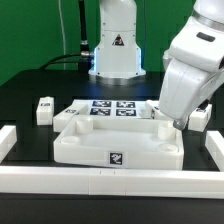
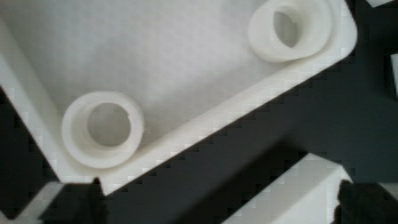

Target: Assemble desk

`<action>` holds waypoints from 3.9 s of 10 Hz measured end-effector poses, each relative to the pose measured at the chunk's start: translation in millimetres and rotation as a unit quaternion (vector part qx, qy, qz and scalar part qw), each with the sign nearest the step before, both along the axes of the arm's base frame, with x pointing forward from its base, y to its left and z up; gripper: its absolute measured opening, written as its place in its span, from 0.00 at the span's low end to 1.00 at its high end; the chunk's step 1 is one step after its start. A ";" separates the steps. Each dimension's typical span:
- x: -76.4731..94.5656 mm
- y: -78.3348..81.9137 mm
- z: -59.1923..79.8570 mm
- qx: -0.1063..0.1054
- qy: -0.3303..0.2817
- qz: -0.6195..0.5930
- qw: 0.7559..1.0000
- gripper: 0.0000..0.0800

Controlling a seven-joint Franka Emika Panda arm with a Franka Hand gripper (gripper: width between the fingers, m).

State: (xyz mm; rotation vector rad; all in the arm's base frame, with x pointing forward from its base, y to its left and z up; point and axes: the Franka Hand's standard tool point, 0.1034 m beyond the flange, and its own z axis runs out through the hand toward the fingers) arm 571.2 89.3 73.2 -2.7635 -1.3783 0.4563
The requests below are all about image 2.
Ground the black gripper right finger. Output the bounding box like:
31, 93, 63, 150
333, 181, 398, 224

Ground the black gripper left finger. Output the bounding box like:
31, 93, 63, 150
40, 183, 109, 224

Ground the white desk leg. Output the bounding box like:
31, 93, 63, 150
392, 53, 398, 99

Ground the white desk top panel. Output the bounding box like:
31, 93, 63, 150
0, 0, 358, 192

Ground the white U-shaped obstacle fence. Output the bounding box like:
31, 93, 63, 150
223, 154, 352, 224

